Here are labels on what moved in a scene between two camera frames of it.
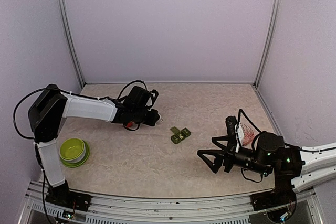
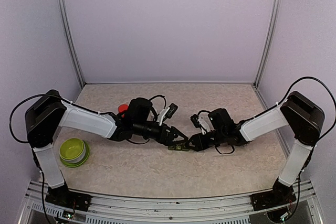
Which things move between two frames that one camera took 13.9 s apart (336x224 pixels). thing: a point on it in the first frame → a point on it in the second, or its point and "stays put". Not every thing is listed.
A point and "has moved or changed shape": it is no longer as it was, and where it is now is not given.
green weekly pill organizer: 179,135 has moved or changed shape
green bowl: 72,150 stays put
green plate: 82,162 stays put
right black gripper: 228,153 → 197,141
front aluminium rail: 235,210 stays put
